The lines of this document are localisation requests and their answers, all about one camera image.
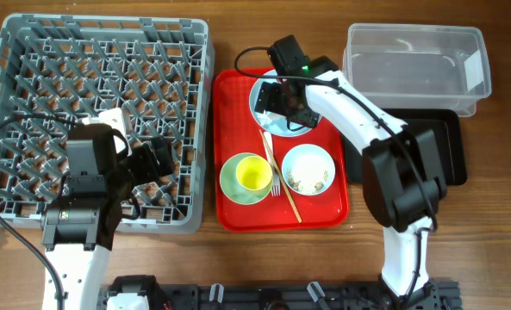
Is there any yellow plastic cup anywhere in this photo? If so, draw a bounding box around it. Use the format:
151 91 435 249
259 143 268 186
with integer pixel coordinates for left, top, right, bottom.
235 155 272 192

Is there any red plastic tray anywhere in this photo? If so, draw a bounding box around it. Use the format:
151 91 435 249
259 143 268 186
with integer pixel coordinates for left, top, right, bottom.
212 69 350 233

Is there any wooden chopstick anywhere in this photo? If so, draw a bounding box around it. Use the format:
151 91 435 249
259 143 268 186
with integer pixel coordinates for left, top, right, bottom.
259 131 302 223

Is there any clear plastic bin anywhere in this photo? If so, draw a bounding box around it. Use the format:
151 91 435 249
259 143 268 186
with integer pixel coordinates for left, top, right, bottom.
343 23 492 117

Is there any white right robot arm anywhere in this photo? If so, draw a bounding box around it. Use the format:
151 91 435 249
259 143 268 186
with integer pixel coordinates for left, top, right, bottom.
256 35 447 306

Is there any white plastic fork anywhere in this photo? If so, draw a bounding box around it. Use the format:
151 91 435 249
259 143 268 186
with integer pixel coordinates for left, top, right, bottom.
263 132 281 196

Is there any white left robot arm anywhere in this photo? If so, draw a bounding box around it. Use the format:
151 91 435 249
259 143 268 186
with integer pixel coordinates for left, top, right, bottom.
41 124 174 309

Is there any black rectangular tray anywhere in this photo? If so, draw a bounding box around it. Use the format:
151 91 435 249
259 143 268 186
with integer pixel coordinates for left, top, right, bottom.
341 108 467 186

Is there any grey plastic dishwasher rack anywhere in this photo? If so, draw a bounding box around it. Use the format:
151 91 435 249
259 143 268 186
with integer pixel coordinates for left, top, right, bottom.
0 14 215 234

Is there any small light blue bowl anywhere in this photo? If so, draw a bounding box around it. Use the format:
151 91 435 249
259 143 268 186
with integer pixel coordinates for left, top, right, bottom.
281 144 336 196

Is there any light green bowl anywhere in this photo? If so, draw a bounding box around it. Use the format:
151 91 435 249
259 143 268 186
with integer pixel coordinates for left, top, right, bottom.
219 152 272 205

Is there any white napkin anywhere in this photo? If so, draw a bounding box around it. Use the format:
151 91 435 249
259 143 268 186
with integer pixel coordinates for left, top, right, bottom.
259 111 286 126

